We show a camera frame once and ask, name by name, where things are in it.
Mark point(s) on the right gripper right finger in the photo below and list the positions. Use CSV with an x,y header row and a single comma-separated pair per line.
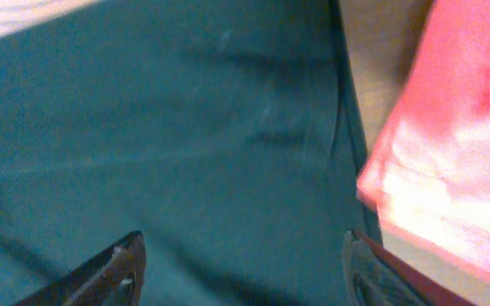
x,y
376,277

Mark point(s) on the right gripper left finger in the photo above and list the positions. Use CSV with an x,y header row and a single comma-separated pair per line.
x,y
114,276

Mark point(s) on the black hydrogen t-shirt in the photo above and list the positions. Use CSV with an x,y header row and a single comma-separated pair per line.
x,y
227,132

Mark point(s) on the red printed t-shirt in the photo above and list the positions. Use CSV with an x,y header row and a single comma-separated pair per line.
x,y
428,176

